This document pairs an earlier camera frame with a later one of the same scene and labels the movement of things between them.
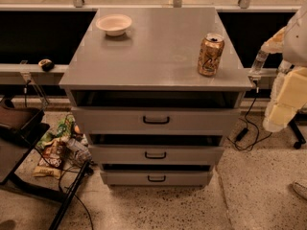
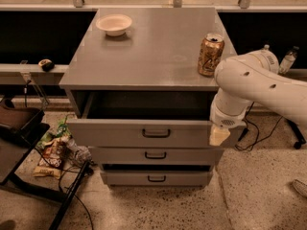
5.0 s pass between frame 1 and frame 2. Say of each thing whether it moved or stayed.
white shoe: stayed
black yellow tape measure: stayed
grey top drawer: moved
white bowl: stayed
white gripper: moved
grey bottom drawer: stayed
